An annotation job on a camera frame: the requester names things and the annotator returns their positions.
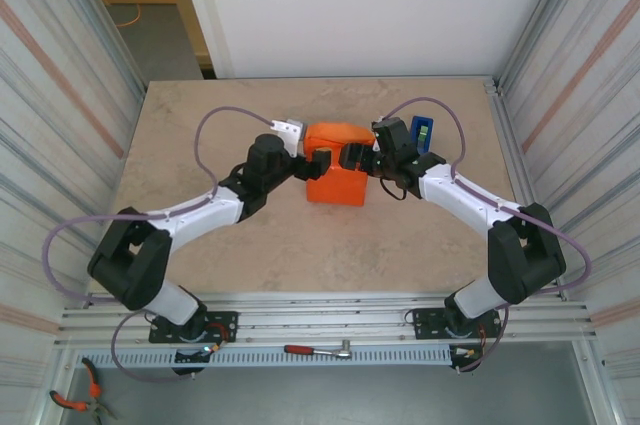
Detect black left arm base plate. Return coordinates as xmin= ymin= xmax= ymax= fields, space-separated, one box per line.
xmin=148 ymin=310 xmax=239 ymax=345

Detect orange-handled pliers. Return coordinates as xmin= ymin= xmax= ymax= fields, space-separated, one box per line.
xmin=48 ymin=357 xmax=119 ymax=421

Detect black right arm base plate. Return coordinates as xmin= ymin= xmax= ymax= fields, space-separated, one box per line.
xmin=411 ymin=305 xmax=504 ymax=341

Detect aluminium mounting rails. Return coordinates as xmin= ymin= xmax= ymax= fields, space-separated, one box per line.
xmin=58 ymin=292 xmax=599 ymax=347

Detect blue tape dispenser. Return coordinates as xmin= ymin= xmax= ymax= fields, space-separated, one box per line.
xmin=409 ymin=115 xmax=434 ymax=156

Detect white door frame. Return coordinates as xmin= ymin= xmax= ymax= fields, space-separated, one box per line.
xmin=173 ymin=0 xmax=235 ymax=80

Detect orange wrapping paper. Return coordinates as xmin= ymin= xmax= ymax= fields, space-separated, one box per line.
xmin=302 ymin=120 xmax=375 ymax=208

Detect red-handled ratchet wrench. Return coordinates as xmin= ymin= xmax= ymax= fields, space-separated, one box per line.
xmin=283 ymin=339 xmax=353 ymax=359

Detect orange floor cable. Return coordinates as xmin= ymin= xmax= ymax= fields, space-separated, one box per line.
xmin=115 ymin=3 xmax=142 ymax=29

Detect grey slotted cable tray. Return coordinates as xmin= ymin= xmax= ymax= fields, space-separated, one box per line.
xmin=74 ymin=347 xmax=454 ymax=367

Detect aluminium side rail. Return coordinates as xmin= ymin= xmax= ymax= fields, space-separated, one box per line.
xmin=482 ymin=75 xmax=569 ymax=302

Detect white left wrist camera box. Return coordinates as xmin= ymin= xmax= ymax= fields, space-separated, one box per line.
xmin=271 ymin=118 xmax=306 ymax=157

